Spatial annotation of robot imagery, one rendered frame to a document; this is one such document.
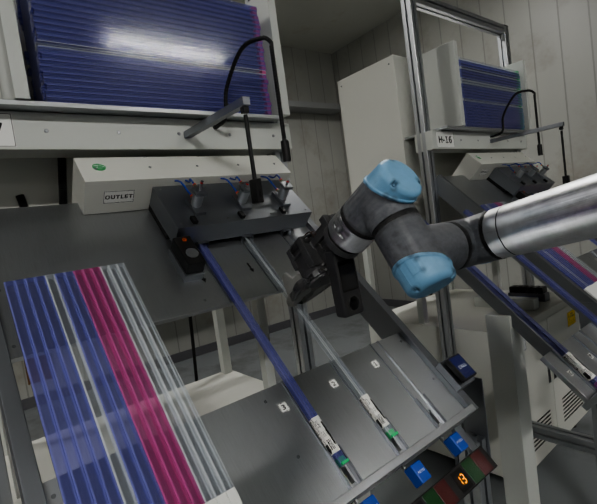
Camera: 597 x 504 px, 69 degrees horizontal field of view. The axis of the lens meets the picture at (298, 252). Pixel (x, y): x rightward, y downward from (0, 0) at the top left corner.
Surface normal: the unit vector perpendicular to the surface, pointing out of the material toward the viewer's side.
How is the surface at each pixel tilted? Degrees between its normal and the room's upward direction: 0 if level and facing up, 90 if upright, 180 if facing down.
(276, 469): 44
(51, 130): 90
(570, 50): 90
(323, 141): 90
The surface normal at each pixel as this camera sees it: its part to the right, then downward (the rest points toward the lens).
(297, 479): 0.34, -0.73
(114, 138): 0.62, -0.04
